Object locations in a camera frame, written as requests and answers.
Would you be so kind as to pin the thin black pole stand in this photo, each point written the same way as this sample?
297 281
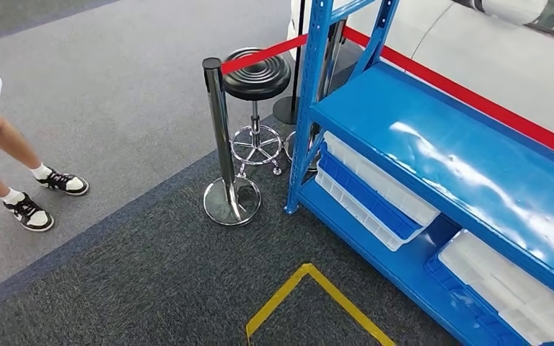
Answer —
297 57

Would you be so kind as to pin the dark stanchion post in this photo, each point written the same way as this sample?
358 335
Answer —
333 57

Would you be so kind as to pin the white car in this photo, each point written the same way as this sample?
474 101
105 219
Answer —
497 62

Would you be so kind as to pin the clear plastic bin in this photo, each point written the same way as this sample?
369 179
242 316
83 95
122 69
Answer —
382 184

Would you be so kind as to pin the black seat chrome stool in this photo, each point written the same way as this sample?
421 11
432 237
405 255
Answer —
256 76

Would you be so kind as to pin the blue steel shelf rack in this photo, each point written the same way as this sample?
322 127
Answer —
425 138

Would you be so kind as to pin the blue plastic bin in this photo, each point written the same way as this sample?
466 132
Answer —
454 284
368 198

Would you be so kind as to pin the chrome stanchion with round base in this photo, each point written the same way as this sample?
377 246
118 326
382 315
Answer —
219 119

